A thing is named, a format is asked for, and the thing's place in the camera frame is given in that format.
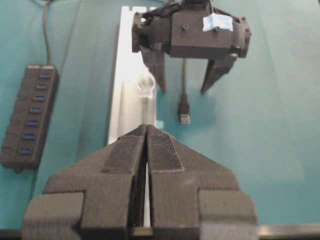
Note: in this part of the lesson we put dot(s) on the black multiport USB hub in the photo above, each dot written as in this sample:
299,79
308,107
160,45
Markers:
25,136

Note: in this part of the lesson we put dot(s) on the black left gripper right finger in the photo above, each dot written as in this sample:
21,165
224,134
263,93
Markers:
193,197

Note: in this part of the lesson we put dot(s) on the aluminium extrusion rail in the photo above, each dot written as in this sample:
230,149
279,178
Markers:
133,107

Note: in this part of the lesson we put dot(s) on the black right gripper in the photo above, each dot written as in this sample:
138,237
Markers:
181,35

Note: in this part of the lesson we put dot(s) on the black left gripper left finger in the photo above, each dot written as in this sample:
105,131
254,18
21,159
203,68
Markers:
97,198

